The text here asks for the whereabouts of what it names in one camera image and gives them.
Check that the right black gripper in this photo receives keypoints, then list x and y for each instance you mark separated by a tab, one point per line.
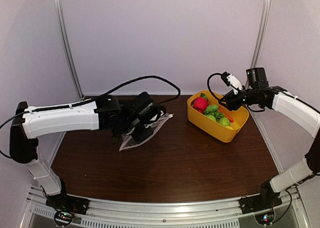
230	97

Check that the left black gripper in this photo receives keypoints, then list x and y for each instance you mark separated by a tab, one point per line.
139	138

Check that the clear zip top bag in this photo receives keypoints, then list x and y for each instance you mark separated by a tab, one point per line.
128	140

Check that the orange toy carrot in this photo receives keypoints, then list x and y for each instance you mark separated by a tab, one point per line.
225	115

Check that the light green toy squash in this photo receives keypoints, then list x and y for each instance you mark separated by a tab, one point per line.
224	122

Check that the red toy pepper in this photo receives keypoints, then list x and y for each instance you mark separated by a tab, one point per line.
200	103

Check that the yellow plastic basket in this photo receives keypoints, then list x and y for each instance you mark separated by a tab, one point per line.
214	128

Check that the green toy grapes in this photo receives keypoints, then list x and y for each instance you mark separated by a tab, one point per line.
218	115

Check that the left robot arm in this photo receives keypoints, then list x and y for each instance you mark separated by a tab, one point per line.
99	113

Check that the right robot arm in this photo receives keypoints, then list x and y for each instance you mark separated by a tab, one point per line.
291	116

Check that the green toy apple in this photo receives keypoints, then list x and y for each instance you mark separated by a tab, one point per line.
211	117

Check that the green toy leafy vegetable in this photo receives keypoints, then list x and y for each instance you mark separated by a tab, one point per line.
203	95

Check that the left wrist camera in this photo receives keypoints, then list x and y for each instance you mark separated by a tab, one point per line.
231	80

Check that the right metal frame post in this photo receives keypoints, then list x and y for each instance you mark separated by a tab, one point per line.
264	19

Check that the metal frame post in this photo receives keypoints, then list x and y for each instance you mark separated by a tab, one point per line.
67	48
264	19

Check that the left metal frame post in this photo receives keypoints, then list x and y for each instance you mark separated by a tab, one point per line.
67	48

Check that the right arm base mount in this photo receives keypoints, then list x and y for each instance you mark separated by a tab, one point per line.
249	204

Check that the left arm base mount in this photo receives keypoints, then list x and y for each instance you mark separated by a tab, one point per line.
68	203

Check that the front aluminium rail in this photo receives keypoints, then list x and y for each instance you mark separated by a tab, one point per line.
217	213

